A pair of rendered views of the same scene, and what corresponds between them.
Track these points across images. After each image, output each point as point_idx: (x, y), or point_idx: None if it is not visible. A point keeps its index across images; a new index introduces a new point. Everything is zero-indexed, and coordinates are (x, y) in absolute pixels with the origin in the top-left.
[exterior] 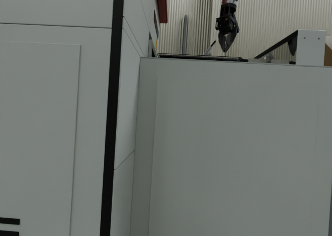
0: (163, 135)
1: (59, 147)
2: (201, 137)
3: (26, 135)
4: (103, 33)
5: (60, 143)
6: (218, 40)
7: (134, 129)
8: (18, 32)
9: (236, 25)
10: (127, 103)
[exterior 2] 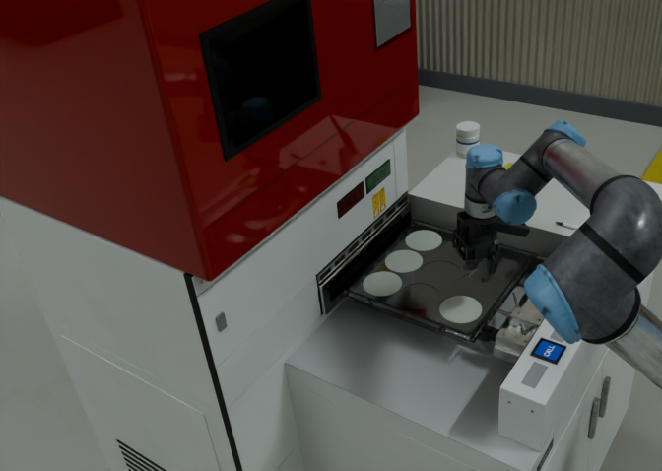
0: (323, 444)
1: (211, 468)
2: (363, 464)
3: (189, 450)
4: (216, 413)
5: (211, 466)
6: (462, 266)
7: (291, 432)
8: (162, 385)
9: (510, 234)
10: (258, 441)
